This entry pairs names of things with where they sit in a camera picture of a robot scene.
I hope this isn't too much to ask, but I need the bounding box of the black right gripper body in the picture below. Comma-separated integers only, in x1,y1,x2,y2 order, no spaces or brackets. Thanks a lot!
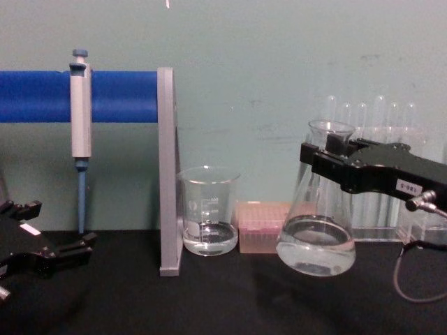
361,149,447,201

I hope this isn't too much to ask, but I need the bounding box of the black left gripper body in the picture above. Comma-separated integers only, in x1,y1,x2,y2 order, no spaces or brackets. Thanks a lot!
0,216,57,281

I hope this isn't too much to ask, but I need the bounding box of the clear glass conical flask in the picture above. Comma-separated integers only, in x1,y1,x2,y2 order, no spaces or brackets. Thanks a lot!
275,119,358,278

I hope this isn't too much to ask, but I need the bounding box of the clear glass test tube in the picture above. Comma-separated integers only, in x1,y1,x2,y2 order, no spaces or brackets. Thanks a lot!
404,102,418,149
388,101,402,144
323,94,339,124
372,94,387,143
340,101,353,127
356,101,369,140

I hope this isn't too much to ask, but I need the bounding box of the clear acrylic tube rack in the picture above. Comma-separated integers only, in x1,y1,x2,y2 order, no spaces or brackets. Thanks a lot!
349,125,447,244

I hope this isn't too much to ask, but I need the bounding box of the pink pipette tip box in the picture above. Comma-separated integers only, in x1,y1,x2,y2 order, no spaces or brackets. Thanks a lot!
236,200,293,254

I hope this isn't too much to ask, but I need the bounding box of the black table cloth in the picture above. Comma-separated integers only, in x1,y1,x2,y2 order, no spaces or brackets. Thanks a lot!
0,228,447,335

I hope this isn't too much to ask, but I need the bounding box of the grey and blue pipette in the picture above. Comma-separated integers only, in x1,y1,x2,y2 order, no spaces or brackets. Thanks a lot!
69,49,94,235

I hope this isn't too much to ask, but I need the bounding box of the blue stand bar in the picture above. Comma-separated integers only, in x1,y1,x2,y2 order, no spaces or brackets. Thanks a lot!
0,70,159,124

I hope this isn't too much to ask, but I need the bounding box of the grey stand upright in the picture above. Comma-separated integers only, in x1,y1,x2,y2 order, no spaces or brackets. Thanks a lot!
156,67,184,278

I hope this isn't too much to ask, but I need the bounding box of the clear glass beaker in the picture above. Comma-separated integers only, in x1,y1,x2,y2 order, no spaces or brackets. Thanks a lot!
176,166,242,258

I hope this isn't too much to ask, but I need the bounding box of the thin grey cable silver plug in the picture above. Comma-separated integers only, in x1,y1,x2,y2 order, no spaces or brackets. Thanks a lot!
393,189,447,303

